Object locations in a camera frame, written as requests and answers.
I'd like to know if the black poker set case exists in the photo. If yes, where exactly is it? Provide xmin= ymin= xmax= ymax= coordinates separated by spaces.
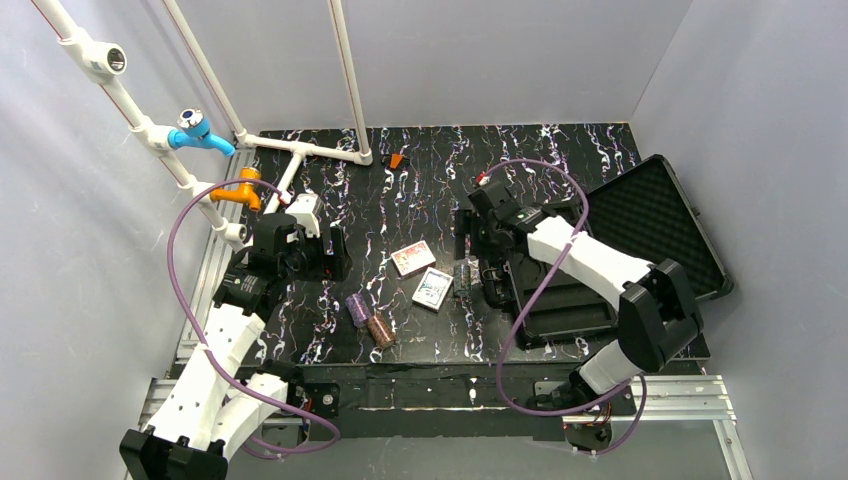
xmin=481 ymin=155 xmax=733 ymax=349

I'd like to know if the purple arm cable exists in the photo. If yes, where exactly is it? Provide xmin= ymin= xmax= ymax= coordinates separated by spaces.
xmin=480 ymin=158 xmax=648 ymax=456
xmin=165 ymin=179 xmax=343 ymax=462

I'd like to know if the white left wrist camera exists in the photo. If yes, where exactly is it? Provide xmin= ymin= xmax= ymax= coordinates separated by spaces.
xmin=284 ymin=193 xmax=324 ymax=238

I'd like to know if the orange black poker chip stack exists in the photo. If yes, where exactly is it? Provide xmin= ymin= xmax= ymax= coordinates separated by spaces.
xmin=366 ymin=313 xmax=396 ymax=349

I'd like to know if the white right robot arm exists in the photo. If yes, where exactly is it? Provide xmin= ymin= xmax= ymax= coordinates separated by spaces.
xmin=457 ymin=181 xmax=703 ymax=408

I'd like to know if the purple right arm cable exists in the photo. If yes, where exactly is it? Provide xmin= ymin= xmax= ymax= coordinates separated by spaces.
xmin=480 ymin=158 xmax=648 ymax=456

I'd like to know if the purple poker chip stack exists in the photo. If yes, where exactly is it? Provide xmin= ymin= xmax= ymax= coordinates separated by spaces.
xmin=345 ymin=293 xmax=373 ymax=328

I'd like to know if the red playing card deck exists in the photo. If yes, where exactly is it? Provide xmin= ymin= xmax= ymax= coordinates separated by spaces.
xmin=390 ymin=240 xmax=436 ymax=277

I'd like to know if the blue playing card deck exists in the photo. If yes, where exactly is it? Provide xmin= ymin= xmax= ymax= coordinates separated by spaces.
xmin=412 ymin=267 xmax=453 ymax=311

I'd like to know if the orange plastic faucet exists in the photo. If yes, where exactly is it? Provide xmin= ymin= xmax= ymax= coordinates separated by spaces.
xmin=209 ymin=167 xmax=262 ymax=212

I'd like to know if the aluminium rail frame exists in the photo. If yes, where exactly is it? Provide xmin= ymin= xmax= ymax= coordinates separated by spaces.
xmin=137 ymin=148 xmax=755 ymax=480

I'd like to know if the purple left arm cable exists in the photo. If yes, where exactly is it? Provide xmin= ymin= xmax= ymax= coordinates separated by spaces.
xmin=165 ymin=179 xmax=343 ymax=462

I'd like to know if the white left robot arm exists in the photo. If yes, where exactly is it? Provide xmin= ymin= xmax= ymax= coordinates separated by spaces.
xmin=119 ymin=213 xmax=352 ymax=479

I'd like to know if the small orange black clip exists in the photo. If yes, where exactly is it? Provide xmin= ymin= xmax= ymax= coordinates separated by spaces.
xmin=381 ymin=153 xmax=409 ymax=171

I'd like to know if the white pvc pipe frame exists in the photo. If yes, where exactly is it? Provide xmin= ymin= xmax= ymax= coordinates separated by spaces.
xmin=29 ymin=0 xmax=374 ymax=252

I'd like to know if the blue plastic faucet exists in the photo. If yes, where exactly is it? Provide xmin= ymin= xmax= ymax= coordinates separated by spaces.
xmin=167 ymin=108 xmax=236 ymax=157

